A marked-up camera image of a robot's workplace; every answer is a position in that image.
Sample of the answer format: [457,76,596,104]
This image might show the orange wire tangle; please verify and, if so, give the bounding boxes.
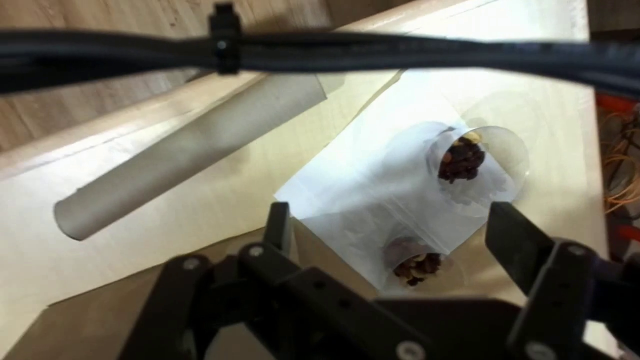
[601,133,640,217]

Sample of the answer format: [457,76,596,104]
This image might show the orange black clamp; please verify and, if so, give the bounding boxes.
[612,223,640,266]
[595,90,640,137]

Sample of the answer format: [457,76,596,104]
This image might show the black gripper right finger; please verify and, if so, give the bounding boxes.
[484,200,640,360]

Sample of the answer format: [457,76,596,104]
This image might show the brown cardboard tube roll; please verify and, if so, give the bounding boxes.
[53,71,331,244]

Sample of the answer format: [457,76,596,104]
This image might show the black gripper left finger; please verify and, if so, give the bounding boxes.
[119,200,437,360]

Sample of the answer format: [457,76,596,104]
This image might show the chocolate muffin in clear cup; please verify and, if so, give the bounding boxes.
[427,123,533,207]
[380,235,447,291]

